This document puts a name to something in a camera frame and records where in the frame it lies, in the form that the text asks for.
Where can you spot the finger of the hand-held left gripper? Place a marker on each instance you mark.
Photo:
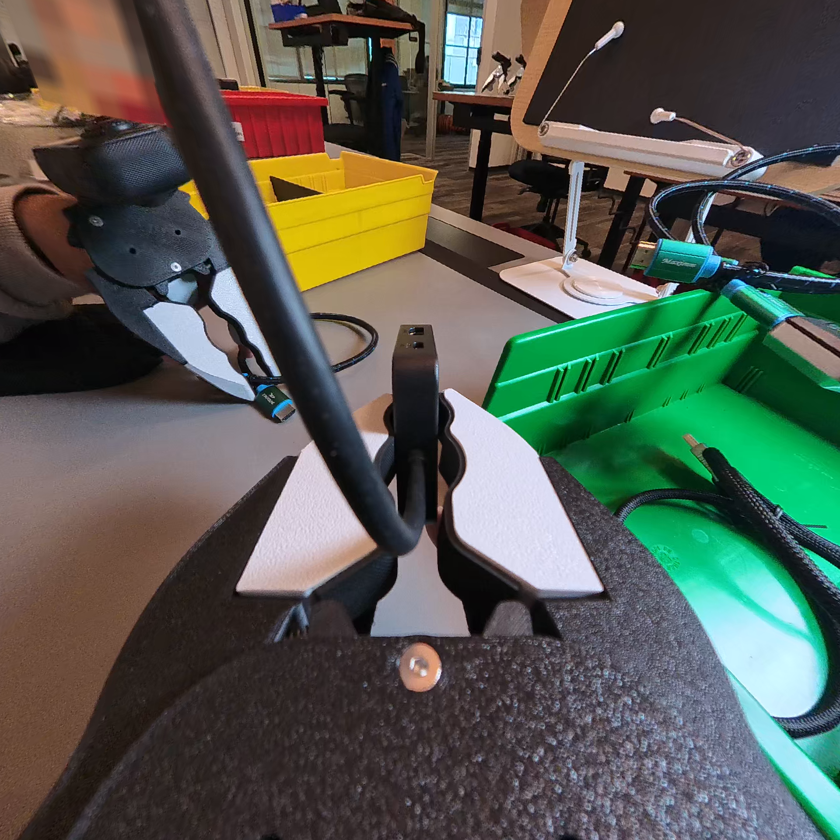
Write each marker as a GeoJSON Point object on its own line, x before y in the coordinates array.
{"type": "Point", "coordinates": [187, 334]}
{"type": "Point", "coordinates": [235, 295]}

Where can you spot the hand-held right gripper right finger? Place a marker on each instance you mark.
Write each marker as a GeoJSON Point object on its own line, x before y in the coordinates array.
{"type": "Point", "coordinates": [512, 518]}

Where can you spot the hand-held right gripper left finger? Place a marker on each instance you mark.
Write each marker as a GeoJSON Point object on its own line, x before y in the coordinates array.
{"type": "Point", "coordinates": [295, 525]}

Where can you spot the yellow plastic bin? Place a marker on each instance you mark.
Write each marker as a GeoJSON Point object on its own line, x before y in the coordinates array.
{"type": "Point", "coordinates": [354, 223]}

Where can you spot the green plastic bin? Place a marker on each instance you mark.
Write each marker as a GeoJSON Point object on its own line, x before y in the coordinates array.
{"type": "Point", "coordinates": [590, 394]}

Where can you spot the silver hdmi switch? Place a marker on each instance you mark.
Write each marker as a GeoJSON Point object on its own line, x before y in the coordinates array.
{"type": "Point", "coordinates": [807, 348]}

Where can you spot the person's left forearm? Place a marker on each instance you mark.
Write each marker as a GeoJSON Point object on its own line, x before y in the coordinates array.
{"type": "Point", "coordinates": [26, 302]}

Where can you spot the person's left hand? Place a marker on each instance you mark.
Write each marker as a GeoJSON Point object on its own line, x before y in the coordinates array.
{"type": "Point", "coordinates": [46, 229]}

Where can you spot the black bin divider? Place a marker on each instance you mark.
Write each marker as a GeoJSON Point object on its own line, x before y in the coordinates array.
{"type": "Point", "coordinates": [289, 190]}

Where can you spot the red plastic bin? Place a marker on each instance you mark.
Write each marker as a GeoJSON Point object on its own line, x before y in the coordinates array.
{"type": "Point", "coordinates": [282, 124]}

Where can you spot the hanging dark blue jacket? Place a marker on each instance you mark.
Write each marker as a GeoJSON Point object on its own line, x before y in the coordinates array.
{"type": "Point", "coordinates": [387, 105]}

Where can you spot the blue container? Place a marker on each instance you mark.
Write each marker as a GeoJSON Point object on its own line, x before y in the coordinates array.
{"type": "Point", "coordinates": [289, 12]}

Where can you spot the wooden standing desk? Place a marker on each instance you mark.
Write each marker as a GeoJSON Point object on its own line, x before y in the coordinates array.
{"type": "Point", "coordinates": [341, 25]}

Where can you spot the black laptop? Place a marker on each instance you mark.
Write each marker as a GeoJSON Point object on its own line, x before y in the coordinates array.
{"type": "Point", "coordinates": [325, 8]}

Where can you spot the wooden desk with black legs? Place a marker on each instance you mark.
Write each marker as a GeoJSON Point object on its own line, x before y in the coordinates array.
{"type": "Point", "coordinates": [472, 98]}

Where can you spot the black office chair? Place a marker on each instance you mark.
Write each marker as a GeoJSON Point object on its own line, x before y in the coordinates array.
{"type": "Point", "coordinates": [544, 174]}

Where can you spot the cluster of grey tools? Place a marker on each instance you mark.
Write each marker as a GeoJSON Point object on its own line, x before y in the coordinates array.
{"type": "Point", "coordinates": [499, 72]}

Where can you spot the white board stand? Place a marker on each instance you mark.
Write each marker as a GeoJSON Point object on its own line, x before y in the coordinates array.
{"type": "Point", "coordinates": [623, 141]}

